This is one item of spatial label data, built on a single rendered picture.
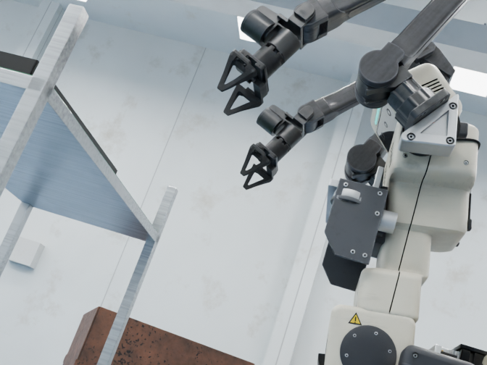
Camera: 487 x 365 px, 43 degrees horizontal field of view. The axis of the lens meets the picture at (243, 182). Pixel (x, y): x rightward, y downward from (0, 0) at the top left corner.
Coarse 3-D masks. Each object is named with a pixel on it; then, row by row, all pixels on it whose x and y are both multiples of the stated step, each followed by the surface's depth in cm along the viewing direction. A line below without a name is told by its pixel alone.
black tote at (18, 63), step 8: (0, 56) 128; (8, 56) 128; (16, 56) 128; (24, 56) 127; (0, 64) 127; (8, 64) 127; (16, 64) 127; (24, 64) 127; (32, 64) 126; (24, 72) 126; (32, 72) 126; (56, 88) 136; (72, 112) 146; (80, 120) 151; (88, 136) 157; (96, 144) 162; (112, 168) 176
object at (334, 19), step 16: (320, 0) 131; (336, 0) 131; (352, 0) 131; (368, 0) 132; (384, 0) 135; (320, 16) 129; (336, 16) 131; (352, 16) 134; (304, 32) 131; (320, 32) 134
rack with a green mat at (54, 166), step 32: (64, 32) 107; (64, 64) 108; (0, 96) 111; (32, 96) 103; (0, 128) 129; (32, 128) 103; (64, 128) 116; (0, 160) 99; (32, 160) 144; (64, 160) 135; (96, 160) 131; (0, 192) 100; (32, 192) 175; (64, 192) 162; (96, 192) 152; (128, 192) 154; (96, 224) 187; (128, 224) 173; (160, 224) 186; (0, 256) 186; (128, 288) 179
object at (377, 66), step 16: (432, 0) 130; (448, 0) 129; (464, 0) 130; (416, 16) 129; (432, 16) 128; (448, 16) 128; (416, 32) 127; (432, 32) 127; (384, 48) 123; (400, 48) 122; (416, 48) 125; (368, 64) 122; (384, 64) 121; (400, 64) 125; (368, 80) 120; (384, 80) 120
